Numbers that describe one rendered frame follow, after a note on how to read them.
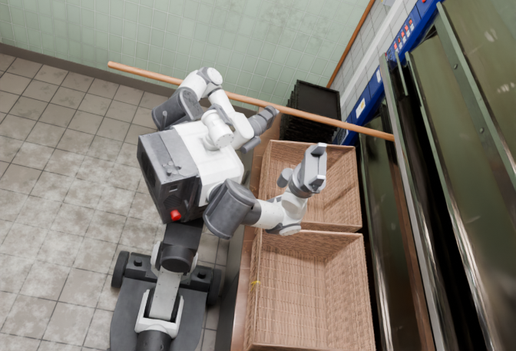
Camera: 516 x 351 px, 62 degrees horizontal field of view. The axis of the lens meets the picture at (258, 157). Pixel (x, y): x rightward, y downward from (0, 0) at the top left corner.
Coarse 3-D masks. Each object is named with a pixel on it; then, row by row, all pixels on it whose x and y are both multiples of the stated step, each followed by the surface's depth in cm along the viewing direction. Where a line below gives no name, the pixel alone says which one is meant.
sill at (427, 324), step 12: (384, 108) 221; (396, 156) 195; (396, 168) 192; (396, 180) 189; (408, 216) 172; (408, 228) 170; (408, 240) 168; (420, 276) 154; (420, 288) 153; (420, 300) 151; (432, 336) 140; (432, 348) 138
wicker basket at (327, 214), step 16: (288, 144) 245; (304, 144) 244; (272, 160) 255; (288, 160) 255; (336, 160) 251; (352, 160) 237; (272, 176) 246; (336, 176) 245; (352, 176) 230; (272, 192) 238; (320, 192) 249; (336, 192) 239; (352, 192) 224; (320, 208) 241; (336, 208) 231; (352, 208) 218; (304, 224) 209; (320, 224) 207; (336, 224) 206; (352, 224) 206
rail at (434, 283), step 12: (384, 60) 199; (396, 96) 181; (396, 108) 175; (396, 120) 171; (408, 156) 157; (408, 168) 153; (408, 180) 150; (420, 204) 142; (420, 216) 138; (420, 228) 136; (432, 264) 127; (432, 276) 124; (432, 288) 122; (444, 312) 117; (444, 324) 114; (444, 336) 113; (444, 348) 111
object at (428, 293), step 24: (384, 72) 195; (408, 72) 205; (408, 120) 177; (408, 144) 165; (432, 168) 162; (408, 192) 148; (432, 192) 153; (432, 216) 144; (432, 240) 136; (456, 240) 142; (456, 264) 134; (456, 288) 128; (432, 312) 119; (456, 312) 122; (456, 336) 116; (480, 336) 120
